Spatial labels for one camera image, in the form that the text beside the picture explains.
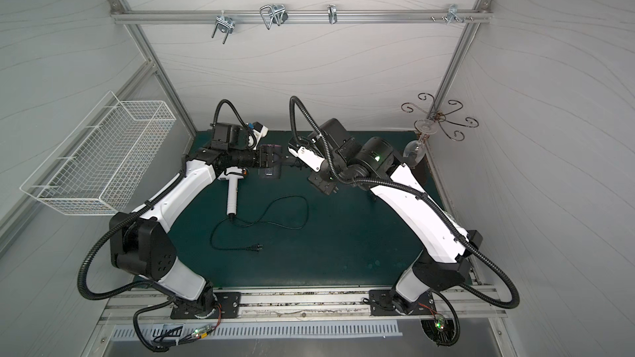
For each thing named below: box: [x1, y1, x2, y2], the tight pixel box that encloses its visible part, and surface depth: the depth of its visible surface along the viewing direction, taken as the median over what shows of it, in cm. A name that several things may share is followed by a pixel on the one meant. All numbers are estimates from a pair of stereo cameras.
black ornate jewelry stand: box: [401, 92, 480, 142], surface depth 84 cm
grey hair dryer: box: [257, 144, 304, 180], surface depth 78 cm
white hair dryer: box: [217, 166, 249, 215], surface depth 97 cm
